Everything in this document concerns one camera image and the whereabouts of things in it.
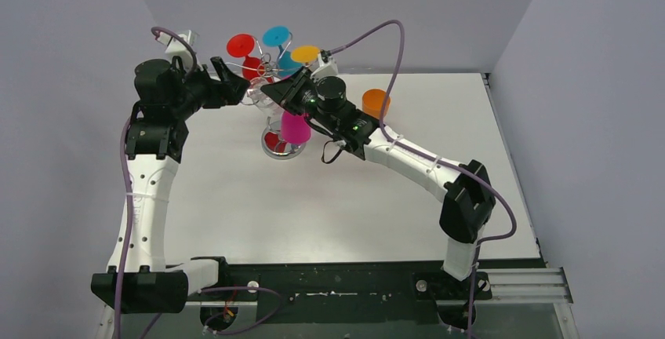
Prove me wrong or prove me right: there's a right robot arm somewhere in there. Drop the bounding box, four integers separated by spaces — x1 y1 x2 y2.
260 67 496 299

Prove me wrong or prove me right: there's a chrome wine glass rack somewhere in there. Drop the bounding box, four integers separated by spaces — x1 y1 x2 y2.
246 53 307 160

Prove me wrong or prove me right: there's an orange wine glass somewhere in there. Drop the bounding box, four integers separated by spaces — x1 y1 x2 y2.
362 89 391 119

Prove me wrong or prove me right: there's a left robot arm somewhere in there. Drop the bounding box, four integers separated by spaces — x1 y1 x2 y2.
91 56 249 314

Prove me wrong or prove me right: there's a red wine glass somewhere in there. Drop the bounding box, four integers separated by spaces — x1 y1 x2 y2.
227 33 274 82

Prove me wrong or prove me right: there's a clear patterned wine glass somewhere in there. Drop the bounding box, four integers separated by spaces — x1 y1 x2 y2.
246 77 284 118

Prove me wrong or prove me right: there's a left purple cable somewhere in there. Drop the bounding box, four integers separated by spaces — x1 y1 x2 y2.
111 26 285 339

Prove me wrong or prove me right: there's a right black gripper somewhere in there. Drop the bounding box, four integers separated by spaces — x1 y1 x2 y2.
263 67 338 132

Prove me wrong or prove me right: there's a yellow wine glass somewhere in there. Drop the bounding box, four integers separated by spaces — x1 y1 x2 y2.
290 45 321 66

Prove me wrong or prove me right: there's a magenta wine glass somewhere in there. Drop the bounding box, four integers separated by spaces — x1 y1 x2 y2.
281 111 311 145

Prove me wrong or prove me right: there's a blue wine glass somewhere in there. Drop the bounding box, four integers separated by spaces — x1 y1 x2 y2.
262 26 302 78

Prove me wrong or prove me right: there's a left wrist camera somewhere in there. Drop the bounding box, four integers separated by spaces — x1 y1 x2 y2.
155 30 198 62

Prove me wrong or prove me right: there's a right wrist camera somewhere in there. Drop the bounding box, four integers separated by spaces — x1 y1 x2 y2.
311 49 339 82

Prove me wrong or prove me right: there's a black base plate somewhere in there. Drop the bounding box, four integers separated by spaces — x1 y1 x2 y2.
181 258 547 327

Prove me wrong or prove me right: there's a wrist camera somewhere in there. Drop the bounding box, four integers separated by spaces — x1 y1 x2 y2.
155 30 198 62
311 49 339 82

